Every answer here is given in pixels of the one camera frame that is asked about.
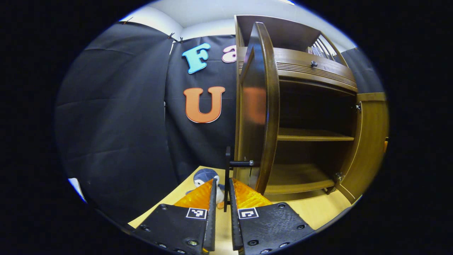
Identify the black door handle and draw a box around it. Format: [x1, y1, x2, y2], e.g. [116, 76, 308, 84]
[224, 146, 255, 213]

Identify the black backdrop cloth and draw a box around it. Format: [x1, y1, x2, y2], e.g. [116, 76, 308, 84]
[164, 35, 242, 183]
[341, 47, 385, 95]
[55, 21, 178, 224]

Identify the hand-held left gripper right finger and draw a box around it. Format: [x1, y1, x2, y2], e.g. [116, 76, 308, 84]
[228, 178, 315, 255]

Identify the wooden double-door shoe cabinet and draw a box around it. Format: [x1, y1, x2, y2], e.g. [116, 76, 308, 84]
[234, 15, 390, 204]

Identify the penguin plush toy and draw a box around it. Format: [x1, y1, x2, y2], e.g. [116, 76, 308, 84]
[185, 168, 227, 209]

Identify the wooden cabinet shelf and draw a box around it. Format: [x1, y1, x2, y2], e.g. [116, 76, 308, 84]
[277, 127, 355, 142]

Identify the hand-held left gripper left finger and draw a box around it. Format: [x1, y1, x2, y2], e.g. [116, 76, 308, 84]
[131, 178, 217, 255]

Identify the wooden cabinet door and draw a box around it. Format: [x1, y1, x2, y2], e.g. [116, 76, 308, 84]
[334, 92, 389, 204]
[234, 22, 280, 196]

